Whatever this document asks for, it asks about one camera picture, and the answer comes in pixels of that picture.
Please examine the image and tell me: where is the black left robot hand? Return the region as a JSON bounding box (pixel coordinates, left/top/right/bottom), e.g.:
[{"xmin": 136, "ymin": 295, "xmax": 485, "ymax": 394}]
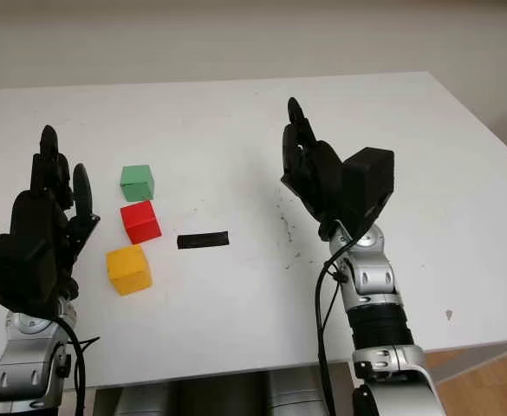
[{"xmin": 9, "ymin": 124, "xmax": 102, "ymax": 304}]

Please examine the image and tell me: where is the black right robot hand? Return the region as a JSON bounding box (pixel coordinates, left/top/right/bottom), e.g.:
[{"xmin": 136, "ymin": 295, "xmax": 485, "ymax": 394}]
[{"xmin": 280, "ymin": 97, "xmax": 354, "ymax": 239}]

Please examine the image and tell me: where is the green wooden block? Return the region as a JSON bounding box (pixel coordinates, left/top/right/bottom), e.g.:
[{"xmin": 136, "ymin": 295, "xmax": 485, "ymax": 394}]
[{"xmin": 119, "ymin": 164, "xmax": 156, "ymax": 203}]

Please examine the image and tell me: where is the red wooden block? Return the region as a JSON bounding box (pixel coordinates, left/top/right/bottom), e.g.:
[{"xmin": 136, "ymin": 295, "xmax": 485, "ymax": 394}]
[{"xmin": 120, "ymin": 199, "xmax": 164, "ymax": 245}]

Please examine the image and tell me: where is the yellow wooden block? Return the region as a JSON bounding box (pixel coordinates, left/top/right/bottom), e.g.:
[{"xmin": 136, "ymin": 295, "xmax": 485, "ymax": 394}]
[{"xmin": 106, "ymin": 244, "xmax": 153, "ymax": 297}]

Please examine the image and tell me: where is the black tape strip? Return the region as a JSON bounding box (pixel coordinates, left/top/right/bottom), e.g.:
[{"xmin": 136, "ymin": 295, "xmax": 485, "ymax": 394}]
[{"xmin": 177, "ymin": 231, "xmax": 230, "ymax": 250}]

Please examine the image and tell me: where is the grey left robot leg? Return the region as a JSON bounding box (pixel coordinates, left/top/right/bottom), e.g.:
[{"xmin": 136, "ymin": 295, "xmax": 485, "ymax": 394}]
[{"xmin": 113, "ymin": 380, "xmax": 180, "ymax": 416}]

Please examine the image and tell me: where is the grey robot leg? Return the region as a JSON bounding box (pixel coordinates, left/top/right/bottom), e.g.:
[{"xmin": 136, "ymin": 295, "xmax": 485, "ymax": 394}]
[
  {"xmin": 264, "ymin": 367, "xmax": 330, "ymax": 416},
  {"xmin": 113, "ymin": 380, "xmax": 180, "ymax": 416}
]

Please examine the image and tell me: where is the grey right robot leg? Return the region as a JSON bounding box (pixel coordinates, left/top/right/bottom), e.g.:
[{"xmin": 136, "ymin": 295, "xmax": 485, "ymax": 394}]
[{"xmin": 264, "ymin": 367, "xmax": 330, "ymax": 416}]

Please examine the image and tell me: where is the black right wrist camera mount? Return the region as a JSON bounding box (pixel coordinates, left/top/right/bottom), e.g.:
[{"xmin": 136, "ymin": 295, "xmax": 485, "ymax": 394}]
[{"xmin": 341, "ymin": 146, "xmax": 396, "ymax": 233}]

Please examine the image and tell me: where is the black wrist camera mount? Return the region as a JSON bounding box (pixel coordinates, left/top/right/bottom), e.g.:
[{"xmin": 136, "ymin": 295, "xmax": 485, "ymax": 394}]
[
  {"xmin": 0, "ymin": 233, "xmax": 60, "ymax": 321},
  {"xmin": 341, "ymin": 146, "xmax": 396, "ymax": 233}
]

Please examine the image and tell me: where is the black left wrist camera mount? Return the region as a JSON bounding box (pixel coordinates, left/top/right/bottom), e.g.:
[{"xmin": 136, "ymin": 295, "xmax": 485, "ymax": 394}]
[{"xmin": 0, "ymin": 233, "xmax": 60, "ymax": 321}]

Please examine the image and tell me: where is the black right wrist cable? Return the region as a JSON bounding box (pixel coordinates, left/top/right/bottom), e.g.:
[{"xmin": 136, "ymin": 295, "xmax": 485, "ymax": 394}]
[{"xmin": 315, "ymin": 231, "xmax": 358, "ymax": 416}]

